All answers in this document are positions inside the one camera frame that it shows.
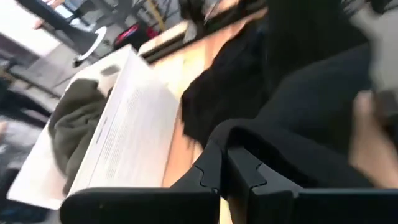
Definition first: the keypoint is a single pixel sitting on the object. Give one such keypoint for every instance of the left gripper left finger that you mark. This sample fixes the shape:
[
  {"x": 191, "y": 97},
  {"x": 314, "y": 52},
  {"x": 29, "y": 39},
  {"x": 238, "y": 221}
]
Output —
[{"x": 140, "y": 207}]

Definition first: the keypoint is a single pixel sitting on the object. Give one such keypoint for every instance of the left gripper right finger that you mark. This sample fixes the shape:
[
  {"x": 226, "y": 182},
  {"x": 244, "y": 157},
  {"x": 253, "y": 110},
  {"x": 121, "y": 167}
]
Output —
[{"x": 280, "y": 207}]

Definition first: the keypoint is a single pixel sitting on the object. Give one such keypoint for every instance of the white plastic laundry basket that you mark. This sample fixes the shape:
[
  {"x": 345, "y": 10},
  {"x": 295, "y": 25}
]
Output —
[{"x": 133, "y": 140}]

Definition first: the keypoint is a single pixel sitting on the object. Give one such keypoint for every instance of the black garment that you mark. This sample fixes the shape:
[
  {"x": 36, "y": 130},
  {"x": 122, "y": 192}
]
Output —
[
  {"x": 311, "y": 109},
  {"x": 224, "y": 93}
]

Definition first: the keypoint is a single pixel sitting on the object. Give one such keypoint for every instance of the dark olive garment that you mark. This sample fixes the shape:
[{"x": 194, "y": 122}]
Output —
[{"x": 74, "y": 124}]

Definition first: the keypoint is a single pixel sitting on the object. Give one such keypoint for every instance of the person's hand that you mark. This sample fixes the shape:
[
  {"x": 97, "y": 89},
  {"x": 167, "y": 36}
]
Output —
[{"x": 370, "y": 149}]

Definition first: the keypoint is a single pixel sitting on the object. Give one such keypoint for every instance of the black and red case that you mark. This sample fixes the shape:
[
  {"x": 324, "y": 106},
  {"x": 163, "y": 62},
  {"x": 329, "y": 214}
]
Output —
[{"x": 133, "y": 35}]

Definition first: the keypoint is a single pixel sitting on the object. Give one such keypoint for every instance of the grey round-base lamp stand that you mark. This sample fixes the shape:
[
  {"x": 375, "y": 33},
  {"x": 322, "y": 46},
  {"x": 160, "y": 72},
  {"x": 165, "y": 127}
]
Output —
[{"x": 96, "y": 40}]

